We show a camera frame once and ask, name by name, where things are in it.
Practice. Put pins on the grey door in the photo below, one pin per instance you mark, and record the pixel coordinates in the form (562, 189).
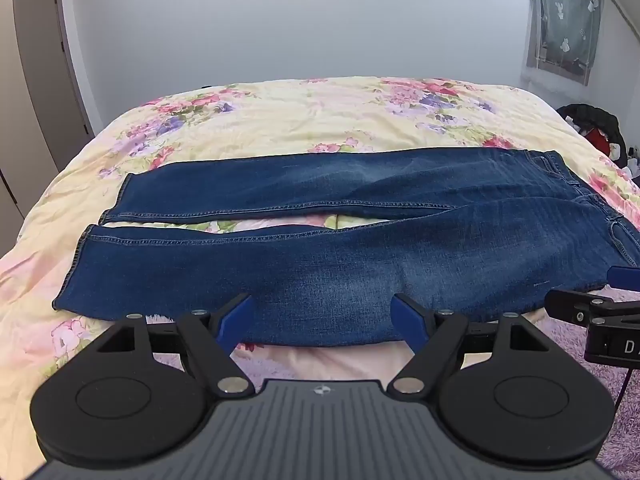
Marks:
(45, 60)

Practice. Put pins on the green patterned curtain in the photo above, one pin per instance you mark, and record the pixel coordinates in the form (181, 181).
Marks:
(565, 15)

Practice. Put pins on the blue denim pants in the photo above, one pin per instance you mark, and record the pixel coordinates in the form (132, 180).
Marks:
(350, 270)

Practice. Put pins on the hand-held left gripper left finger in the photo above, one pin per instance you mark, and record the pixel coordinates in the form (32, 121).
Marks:
(235, 317)

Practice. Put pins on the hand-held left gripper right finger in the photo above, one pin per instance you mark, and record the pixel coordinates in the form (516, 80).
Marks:
(407, 316)

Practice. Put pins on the pile of clothes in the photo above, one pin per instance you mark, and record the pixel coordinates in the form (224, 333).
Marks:
(600, 127)

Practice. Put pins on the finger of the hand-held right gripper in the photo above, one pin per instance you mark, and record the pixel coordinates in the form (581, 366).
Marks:
(625, 279)
(567, 304)

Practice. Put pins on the purple fuzzy blanket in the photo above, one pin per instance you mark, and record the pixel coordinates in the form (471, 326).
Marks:
(560, 360)

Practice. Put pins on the floral yellow duvet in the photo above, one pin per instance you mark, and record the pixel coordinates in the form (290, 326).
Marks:
(300, 110)

